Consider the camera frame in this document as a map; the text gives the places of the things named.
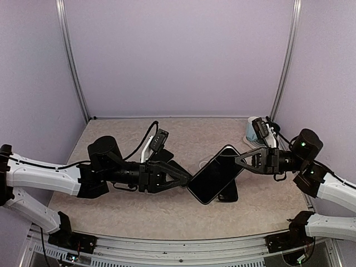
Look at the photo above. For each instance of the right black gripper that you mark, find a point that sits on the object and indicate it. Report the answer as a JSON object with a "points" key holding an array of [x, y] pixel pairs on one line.
{"points": [[270, 160]]}

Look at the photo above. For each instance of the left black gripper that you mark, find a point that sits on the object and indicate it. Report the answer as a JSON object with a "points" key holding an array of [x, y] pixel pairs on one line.
{"points": [[149, 177]]}

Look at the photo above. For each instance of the phone from clear case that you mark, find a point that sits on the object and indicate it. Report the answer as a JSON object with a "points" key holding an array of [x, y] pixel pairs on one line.
{"points": [[179, 167]]}

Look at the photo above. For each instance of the black phone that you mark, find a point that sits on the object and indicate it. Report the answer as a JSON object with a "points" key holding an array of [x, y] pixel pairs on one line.
{"points": [[163, 155], [206, 184]]}

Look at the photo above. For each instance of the clear phone case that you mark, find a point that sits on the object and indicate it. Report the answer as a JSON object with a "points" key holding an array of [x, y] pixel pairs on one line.
{"points": [[198, 164]]}

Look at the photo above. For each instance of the black case of phone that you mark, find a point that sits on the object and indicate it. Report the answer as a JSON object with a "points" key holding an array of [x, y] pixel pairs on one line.
{"points": [[229, 193]]}

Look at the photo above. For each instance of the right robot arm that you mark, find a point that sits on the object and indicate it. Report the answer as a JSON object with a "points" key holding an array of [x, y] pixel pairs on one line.
{"points": [[312, 178]]}

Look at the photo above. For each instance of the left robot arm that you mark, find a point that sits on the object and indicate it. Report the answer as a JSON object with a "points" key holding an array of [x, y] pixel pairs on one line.
{"points": [[85, 179]]}

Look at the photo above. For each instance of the white coaster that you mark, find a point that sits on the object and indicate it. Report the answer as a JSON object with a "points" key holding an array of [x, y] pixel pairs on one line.
{"points": [[255, 144]]}

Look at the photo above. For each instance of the light blue mug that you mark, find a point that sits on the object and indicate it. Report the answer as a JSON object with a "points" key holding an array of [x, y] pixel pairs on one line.
{"points": [[250, 132]]}

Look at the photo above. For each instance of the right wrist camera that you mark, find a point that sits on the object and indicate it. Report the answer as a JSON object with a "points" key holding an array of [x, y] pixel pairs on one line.
{"points": [[265, 132]]}

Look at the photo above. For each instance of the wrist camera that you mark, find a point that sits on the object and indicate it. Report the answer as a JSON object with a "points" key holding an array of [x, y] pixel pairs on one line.
{"points": [[265, 132], [154, 145]]}

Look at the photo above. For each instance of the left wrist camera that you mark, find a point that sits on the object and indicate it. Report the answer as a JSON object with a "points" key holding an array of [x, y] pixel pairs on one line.
{"points": [[154, 145]]}

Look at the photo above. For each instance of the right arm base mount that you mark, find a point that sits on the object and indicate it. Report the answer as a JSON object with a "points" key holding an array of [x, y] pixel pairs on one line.
{"points": [[286, 241]]}

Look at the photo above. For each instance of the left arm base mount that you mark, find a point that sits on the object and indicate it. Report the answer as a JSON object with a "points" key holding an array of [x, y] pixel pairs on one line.
{"points": [[81, 243]]}

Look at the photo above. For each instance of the right aluminium frame post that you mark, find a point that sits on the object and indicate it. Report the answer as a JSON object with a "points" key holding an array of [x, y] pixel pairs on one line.
{"points": [[293, 31]]}

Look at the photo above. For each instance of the aluminium frame post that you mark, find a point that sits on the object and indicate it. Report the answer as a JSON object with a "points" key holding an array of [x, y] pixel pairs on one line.
{"points": [[61, 12], [293, 31]]}

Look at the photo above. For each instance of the front aluminium rail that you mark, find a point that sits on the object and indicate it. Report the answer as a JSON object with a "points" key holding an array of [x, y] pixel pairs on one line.
{"points": [[110, 251]]}

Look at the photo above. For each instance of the left aluminium frame post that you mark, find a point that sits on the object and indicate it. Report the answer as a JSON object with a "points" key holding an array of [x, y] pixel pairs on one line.
{"points": [[61, 12]]}

